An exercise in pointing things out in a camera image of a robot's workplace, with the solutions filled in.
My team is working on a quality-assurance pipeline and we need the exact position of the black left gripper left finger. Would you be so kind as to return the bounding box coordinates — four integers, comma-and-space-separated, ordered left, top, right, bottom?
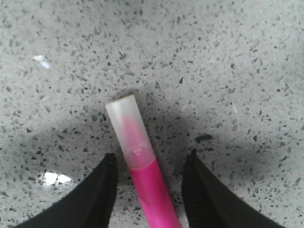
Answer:
17, 153, 118, 228

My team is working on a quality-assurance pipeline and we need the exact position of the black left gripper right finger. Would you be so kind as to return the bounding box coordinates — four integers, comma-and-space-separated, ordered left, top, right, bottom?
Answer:
181, 151, 280, 228

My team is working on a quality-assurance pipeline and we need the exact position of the pink marker pen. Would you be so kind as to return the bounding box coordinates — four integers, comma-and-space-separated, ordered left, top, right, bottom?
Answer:
105, 95, 181, 228

